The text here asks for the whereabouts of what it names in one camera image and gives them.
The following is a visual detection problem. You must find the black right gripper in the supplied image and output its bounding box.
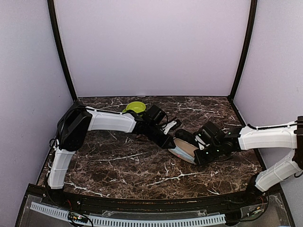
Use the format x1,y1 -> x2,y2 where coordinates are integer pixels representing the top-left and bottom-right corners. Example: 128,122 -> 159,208
194,141 -> 223,166

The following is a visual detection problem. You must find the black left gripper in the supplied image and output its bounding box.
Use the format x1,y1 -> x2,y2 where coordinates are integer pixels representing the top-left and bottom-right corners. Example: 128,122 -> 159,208
146,123 -> 176,149

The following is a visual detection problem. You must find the light blue cloth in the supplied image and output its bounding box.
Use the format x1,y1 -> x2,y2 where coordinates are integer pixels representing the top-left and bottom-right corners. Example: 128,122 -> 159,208
168,147 -> 195,164

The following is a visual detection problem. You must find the black checkered glasses case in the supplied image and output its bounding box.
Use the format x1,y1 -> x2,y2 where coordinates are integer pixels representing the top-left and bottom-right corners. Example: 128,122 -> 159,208
175,129 -> 196,145

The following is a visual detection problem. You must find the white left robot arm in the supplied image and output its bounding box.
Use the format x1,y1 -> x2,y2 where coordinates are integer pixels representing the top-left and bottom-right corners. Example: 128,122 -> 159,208
47,100 -> 176,206

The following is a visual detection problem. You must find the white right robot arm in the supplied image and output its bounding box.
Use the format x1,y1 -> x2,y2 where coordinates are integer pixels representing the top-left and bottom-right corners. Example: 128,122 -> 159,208
194,116 -> 303,205

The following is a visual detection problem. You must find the green plastic bowl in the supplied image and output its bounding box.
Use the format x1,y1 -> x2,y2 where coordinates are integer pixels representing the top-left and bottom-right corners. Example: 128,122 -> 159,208
125,101 -> 146,113

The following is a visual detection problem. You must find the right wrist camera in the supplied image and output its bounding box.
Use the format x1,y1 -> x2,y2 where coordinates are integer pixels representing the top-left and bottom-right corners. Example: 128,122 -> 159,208
195,134 -> 207,150

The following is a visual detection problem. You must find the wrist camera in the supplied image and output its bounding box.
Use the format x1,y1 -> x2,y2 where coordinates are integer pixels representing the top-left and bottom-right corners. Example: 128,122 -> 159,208
195,134 -> 207,150
162,119 -> 182,134

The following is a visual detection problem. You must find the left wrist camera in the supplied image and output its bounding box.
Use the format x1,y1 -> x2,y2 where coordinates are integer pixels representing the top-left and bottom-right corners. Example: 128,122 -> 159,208
162,119 -> 182,134

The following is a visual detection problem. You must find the white slotted cable duct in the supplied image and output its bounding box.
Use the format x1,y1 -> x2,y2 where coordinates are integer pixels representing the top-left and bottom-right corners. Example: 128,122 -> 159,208
29,202 -> 226,227

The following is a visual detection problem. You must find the right black frame post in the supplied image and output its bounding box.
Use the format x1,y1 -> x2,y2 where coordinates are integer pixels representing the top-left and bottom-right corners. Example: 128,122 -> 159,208
227,0 -> 258,103

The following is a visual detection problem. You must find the black frame post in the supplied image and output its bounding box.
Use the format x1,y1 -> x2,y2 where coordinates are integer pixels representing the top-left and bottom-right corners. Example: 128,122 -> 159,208
47,0 -> 77,101
227,0 -> 258,103

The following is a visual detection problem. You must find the left black frame post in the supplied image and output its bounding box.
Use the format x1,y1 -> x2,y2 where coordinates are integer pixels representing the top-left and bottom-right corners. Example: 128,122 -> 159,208
47,0 -> 77,101

